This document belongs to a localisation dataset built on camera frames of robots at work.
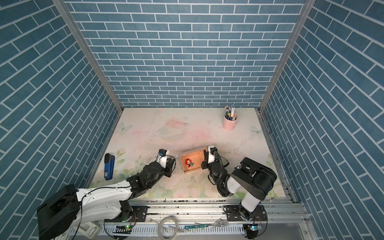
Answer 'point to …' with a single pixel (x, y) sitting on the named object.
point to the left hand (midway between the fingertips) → (174, 160)
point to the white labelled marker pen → (232, 111)
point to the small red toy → (188, 162)
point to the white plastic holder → (89, 229)
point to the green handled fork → (219, 223)
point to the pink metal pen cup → (229, 125)
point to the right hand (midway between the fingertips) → (203, 150)
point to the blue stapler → (109, 163)
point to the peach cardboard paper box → (192, 160)
